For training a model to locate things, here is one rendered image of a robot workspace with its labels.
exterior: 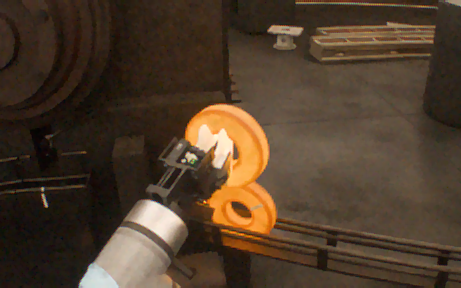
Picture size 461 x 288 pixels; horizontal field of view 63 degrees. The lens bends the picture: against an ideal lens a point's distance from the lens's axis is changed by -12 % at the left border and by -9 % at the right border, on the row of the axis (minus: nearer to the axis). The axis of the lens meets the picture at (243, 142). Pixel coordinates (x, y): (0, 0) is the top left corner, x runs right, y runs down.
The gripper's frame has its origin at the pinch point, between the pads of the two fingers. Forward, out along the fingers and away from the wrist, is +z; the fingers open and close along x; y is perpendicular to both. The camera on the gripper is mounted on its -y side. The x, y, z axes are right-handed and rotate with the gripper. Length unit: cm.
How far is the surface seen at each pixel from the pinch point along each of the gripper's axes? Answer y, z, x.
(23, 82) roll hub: 12.9, -9.7, 38.1
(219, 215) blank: -24.6, -1.0, 5.1
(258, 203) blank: -18.2, 0.9, -4.3
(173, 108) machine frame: -11.8, 16.2, 24.6
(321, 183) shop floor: -124, 95, 10
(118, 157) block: -13.7, -1.3, 29.8
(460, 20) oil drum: -80, 226, -52
